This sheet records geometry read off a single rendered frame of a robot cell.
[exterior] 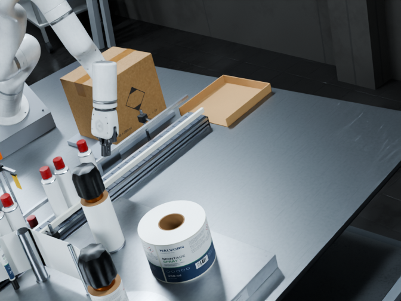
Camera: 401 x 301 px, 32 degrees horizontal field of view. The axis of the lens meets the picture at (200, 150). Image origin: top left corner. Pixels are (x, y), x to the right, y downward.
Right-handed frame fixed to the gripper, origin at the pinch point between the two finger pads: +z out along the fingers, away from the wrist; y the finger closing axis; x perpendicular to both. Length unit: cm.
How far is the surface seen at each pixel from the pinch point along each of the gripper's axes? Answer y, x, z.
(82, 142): 0.2, -10.7, -5.0
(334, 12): -52, 229, -32
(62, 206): 2.2, -21.1, 15.1
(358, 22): -34, 228, -28
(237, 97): 1, 72, -9
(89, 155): 1.8, -8.8, -0.3
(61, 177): 1.2, -20.6, 4.9
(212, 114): 0, 57, -4
